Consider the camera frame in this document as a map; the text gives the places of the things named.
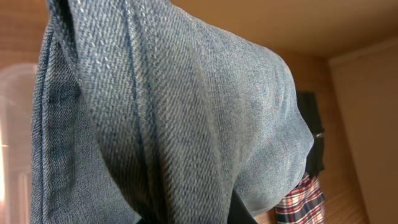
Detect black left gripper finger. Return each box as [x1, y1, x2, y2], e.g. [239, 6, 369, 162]
[227, 190, 257, 224]

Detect red navy plaid shirt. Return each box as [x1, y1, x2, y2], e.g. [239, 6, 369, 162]
[275, 175, 325, 224]

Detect blue denim jeans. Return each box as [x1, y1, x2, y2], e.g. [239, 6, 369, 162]
[30, 0, 313, 223]

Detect folded black garment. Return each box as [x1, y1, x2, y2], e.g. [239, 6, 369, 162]
[297, 91, 325, 177]

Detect clear plastic storage bin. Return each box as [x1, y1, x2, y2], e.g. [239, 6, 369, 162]
[1, 63, 37, 223]

